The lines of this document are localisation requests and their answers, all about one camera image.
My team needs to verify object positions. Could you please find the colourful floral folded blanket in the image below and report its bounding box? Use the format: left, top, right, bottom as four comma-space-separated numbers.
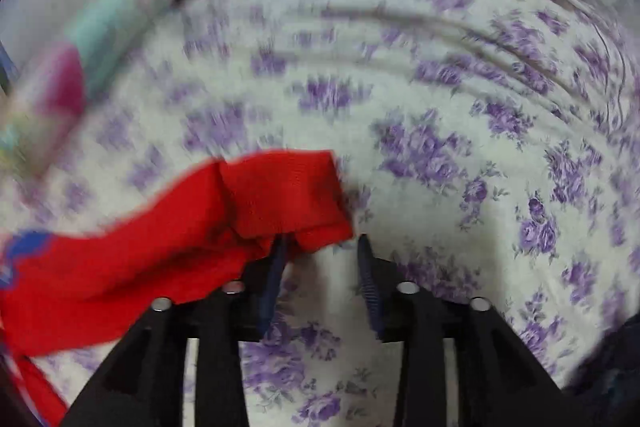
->
0, 0, 176, 178

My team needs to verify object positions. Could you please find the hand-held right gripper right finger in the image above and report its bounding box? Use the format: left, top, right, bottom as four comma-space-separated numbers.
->
359, 234, 596, 427

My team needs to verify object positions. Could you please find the purple floral bedsheet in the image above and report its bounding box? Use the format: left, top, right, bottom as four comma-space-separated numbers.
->
0, 0, 640, 427

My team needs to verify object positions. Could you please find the red sweater with blue stripe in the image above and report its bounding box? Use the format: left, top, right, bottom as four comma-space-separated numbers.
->
0, 149, 356, 427

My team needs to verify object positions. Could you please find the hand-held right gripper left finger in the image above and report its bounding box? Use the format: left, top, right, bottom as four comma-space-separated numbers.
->
62, 234, 292, 427

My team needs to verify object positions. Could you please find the dark cloth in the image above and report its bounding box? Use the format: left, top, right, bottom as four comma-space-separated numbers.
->
565, 312, 640, 427

